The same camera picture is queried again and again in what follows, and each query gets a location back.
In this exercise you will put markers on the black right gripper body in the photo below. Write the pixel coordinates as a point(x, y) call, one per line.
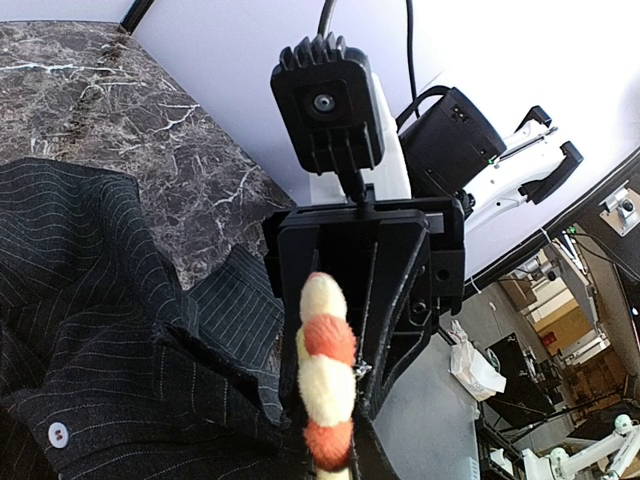
point(347, 235)

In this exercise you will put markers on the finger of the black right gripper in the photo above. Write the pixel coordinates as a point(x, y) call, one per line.
point(297, 244)
point(401, 248)

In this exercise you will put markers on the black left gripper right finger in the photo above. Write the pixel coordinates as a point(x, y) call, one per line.
point(368, 461)

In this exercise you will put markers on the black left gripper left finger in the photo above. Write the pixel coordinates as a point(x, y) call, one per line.
point(296, 460)

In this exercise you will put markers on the dark pinstriped garment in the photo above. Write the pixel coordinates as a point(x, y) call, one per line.
point(109, 368)

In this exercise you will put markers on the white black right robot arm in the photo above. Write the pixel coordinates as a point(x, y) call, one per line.
point(453, 151)

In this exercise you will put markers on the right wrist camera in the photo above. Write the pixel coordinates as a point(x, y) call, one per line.
point(339, 122)

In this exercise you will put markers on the black right frame post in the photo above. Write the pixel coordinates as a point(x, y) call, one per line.
point(135, 14)

